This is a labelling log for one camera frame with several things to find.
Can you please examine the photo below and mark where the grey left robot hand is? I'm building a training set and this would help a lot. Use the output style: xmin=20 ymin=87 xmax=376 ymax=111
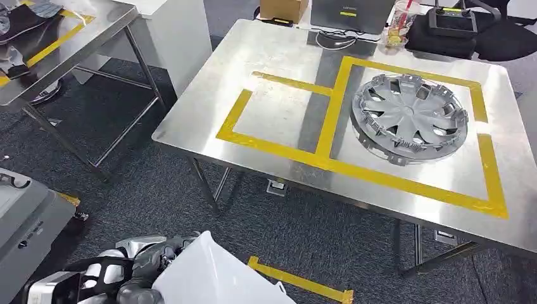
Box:
xmin=115 ymin=236 xmax=201 ymax=304

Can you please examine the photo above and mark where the white plastic part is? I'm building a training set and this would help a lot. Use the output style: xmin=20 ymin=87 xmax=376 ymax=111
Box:
xmin=151 ymin=231 xmax=297 ymax=304

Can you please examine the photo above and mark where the grey machine housing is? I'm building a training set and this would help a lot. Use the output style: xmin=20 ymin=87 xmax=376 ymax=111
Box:
xmin=0 ymin=167 xmax=78 ymax=304

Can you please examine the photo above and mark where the yellow floor tape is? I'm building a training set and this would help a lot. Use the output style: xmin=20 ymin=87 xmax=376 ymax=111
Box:
xmin=247 ymin=256 xmax=355 ymax=304

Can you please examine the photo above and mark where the steel table with hubcap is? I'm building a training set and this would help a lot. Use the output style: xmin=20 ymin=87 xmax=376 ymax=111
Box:
xmin=151 ymin=18 xmax=537 ymax=279

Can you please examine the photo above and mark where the white cabinet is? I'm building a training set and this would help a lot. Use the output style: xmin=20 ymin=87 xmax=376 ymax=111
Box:
xmin=70 ymin=0 xmax=214 ymax=99

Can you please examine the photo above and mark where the yellow tape strip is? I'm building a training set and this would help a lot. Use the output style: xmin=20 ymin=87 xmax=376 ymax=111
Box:
xmin=0 ymin=0 xmax=96 ymax=87

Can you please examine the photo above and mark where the steel table with black parts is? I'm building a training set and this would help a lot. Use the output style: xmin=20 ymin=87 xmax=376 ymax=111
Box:
xmin=0 ymin=0 xmax=168 ymax=184

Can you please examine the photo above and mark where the black yellow small device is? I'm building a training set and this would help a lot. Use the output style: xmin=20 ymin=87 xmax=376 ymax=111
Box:
xmin=259 ymin=16 xmax=294 ymax=29

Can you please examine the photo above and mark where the brown cardboard box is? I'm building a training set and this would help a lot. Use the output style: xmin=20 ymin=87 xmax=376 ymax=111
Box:
xmin=259 ymin=0 xmax=310 ymax=25

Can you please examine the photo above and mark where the grey plastic hubcap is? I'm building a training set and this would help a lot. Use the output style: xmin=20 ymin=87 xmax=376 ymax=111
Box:
xmin=351 ymin=73 xmax=470 ymax=167

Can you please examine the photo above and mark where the grey laptop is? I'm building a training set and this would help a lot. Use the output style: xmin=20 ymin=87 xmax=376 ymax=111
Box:
xmin=310 ymin=0 xmax=396 ymax=35

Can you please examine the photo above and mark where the clear plastic drink cup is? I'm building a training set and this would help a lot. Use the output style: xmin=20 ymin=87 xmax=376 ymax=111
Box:
xmin=383 ymin=0 xmax=422 ymax=48

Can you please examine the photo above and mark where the black remote controller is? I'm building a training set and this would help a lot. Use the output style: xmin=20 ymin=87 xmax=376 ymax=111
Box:
xmin=427 ymin=6 xmax=479 ymax=40

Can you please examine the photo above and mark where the black office chair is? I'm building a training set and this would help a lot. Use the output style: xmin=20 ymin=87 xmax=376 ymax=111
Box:
xmin=460 ymin=0 xmax=537 ymax=63

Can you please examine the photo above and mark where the yellow tape frame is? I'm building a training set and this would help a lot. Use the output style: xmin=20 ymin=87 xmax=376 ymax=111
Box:
xmin=216 ymin=55 xmax=509 ymax=220

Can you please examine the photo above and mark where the white cable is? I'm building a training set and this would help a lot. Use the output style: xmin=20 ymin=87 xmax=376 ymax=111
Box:
xmin=314 ymin=30 xmax=358 ymax=51

